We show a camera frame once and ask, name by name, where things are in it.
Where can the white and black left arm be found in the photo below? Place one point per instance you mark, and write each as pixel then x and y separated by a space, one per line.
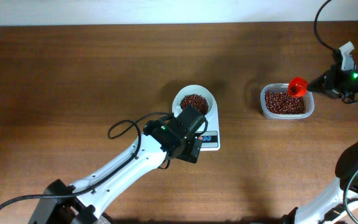
pixel 85 200

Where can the clear plastic container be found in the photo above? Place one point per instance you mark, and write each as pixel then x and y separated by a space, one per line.
pixel 283 87

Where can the white digital kitchen scale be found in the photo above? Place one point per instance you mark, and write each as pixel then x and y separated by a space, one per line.
pixel 211 138

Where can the red beans in bowl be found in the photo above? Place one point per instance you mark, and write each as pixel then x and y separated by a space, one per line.
pixel 197 101

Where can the white bowl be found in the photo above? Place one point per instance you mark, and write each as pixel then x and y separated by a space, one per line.
pixel 212 114

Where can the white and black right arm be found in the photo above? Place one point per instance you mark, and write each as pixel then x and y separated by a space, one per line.
pixel 340 197

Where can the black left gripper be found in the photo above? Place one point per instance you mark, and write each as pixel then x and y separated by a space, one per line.
pixel 191 150

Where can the red adzuki beans in container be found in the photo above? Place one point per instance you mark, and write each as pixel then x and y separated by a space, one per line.
pixel 283 103

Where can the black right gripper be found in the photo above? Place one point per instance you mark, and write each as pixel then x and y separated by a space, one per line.
pixel 329 83

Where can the red plastic scoop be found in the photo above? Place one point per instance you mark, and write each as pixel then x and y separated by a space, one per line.
pixel 297 87

